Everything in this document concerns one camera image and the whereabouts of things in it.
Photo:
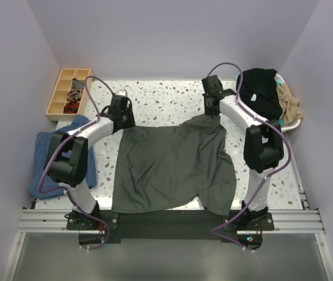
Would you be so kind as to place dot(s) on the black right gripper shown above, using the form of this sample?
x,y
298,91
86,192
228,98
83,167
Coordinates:
x,y
207,112

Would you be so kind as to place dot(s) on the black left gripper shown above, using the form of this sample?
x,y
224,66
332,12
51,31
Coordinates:
x,y
131,122

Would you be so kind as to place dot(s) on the grey t shirt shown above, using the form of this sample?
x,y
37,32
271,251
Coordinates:
x,y
164,167

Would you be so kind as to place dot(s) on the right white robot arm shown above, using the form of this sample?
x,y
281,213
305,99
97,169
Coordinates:
x,y
263,146

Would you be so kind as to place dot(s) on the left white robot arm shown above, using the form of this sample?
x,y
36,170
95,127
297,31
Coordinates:
x,y
67,157

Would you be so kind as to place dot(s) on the patterned sock in tray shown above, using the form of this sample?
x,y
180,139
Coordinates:
x,y
74,95

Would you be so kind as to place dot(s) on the red black sock in tray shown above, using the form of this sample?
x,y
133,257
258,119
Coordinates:
x,y
71,107

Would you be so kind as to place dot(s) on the black garment in basket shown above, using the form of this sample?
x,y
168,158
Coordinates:
x,y
259,92

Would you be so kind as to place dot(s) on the grey sock in tray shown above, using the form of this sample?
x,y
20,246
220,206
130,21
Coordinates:
x,y
78,84

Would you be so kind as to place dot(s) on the wooden compartment tray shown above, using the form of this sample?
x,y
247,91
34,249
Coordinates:
x,y
63,86

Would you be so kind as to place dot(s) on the teal garment in basket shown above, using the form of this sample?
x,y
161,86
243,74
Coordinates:
x,y
281,122

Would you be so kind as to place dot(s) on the beige garment in basket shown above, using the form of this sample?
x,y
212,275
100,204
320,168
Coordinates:
x,y
289,105

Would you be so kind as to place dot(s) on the white perforated laundry basket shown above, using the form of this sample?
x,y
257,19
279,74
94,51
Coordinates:
x,y
269,96

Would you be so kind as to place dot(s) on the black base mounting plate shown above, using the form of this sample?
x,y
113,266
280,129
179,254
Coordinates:
x,y
112,228

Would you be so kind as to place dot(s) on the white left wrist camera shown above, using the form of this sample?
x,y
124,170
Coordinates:
x,y
122,92

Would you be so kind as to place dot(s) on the aluminium front frame rail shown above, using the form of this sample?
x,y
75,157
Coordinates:
x,y
285,221

